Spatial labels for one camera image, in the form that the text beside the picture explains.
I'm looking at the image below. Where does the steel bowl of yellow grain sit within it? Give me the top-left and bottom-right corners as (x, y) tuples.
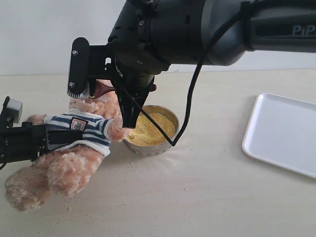
(123, 105), (179, 157)

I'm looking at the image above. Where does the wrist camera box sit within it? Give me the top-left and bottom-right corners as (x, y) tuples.
(0, 96), (23, 127)
(67, 37), (90, 98)

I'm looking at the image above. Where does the dark red wooden spoon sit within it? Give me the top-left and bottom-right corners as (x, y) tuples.
(95, 82), (158, 99)

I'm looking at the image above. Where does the beige teddy bear striped sweater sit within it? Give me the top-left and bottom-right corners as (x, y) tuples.
(4, 91), (130, 211)

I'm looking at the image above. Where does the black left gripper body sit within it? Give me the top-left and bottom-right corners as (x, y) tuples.
(0, 122), (47, 164)

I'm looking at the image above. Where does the white rectangular plastic tray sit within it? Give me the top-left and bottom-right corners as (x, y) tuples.
(241, 93), (316, 178)

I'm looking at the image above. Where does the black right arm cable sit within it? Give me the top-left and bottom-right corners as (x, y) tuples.
(112, 0), (262, 147)

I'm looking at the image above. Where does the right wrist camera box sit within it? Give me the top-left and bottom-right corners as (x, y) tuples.
(67, 37), (90, 98)

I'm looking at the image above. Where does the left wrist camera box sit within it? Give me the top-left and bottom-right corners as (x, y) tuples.
(0, 96), (23, 127)

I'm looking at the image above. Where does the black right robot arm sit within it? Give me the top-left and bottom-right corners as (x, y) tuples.
(88, 0), (316, 128)

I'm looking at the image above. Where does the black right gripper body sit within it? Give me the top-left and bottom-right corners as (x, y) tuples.
(87, 44), (170, 98)

